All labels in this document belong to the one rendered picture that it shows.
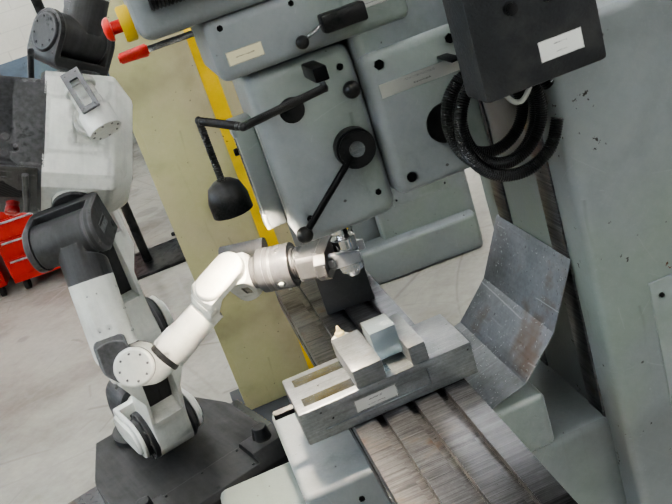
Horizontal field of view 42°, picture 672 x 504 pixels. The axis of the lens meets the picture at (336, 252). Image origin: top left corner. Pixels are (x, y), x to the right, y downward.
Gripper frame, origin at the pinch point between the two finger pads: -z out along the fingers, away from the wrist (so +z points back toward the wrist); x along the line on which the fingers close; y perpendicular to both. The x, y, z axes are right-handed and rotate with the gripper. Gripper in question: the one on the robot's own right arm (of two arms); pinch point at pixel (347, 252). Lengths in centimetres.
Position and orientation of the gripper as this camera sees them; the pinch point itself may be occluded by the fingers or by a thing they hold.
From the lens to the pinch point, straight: 167.6
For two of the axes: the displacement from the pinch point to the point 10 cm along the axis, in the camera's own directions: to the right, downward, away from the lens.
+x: 1.5, -4.3, 8.9
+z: -9.4, 2.0, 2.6
